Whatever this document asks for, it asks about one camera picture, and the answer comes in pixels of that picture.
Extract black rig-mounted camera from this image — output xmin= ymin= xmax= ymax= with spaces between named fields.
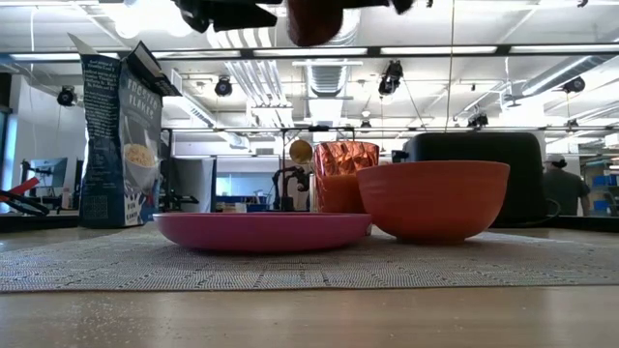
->
xmin=377 ymin=59 xmax=405 ymax=97

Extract black background rig frame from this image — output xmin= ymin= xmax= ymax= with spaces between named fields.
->
xmin=162 ymin=126 xmax=359 ymax=214

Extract orange bowl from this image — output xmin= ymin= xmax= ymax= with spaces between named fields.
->
xmin=356 ymin=159 xmax=512 ymax=245

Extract brown toast slice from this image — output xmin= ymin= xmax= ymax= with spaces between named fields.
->
xmin=284 ymin=0 xmax=345 ymax=48

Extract grey woven placemat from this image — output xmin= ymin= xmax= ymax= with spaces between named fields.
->
xmin=0 ymin=221 xmax=619 ymax=294

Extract computer monitor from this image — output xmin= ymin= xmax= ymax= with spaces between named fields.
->
xmin=28 ymin=157 xmax=70 ymax=189

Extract black toaster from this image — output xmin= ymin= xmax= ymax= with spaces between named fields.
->
xmin=391 ymin=130 xmax=548 ymax=226

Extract pink plastic plate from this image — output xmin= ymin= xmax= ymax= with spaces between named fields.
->
xmin=152 ymin=211 xmax=373 ymax=254

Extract black rig crossbar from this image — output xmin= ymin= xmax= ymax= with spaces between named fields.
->
xmin=0 ymin=44 xmax=619 ymax=60

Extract red bar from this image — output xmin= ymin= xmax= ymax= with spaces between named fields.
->
xmin=0 ymin=176 xmax=40 ymax=204

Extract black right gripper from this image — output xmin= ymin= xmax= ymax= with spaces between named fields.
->
xmin=340 ymin=0 xmax=416 ymax=15

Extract shelf with blue bins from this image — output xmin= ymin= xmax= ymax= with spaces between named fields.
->
xmin=579 ymin=159 xmax=619 ymax=218

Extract black toaster power cable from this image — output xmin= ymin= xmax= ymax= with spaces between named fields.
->
xmin=490 ymin=197 xmax=562 ymax=229

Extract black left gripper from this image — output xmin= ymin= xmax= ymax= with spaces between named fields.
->
xmin=173 ymin=0 xmax=281 ymax=34

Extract blue cereal box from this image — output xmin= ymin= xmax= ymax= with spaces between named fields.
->
xmin=67 ymin=32 xmax=184 ymax=230

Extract person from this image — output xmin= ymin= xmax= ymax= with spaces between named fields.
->
xmin=541 ymin=153 xmax=593 ymax=218

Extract black ceiling-hung camera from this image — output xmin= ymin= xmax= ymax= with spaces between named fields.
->
xmin=214 ymin=75 xmax=234 ymax=99
xmin=466 ymin=111 xmax=489 ymax=130
xmin=562 ymin=75 xmax=587 ymax=95
xmin=56 ymin=85 xmax=78 ymax=108

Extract orange faceted juice glass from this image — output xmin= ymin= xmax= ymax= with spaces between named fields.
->
xmin=312 ymin=140 xmax=381 ymax=216

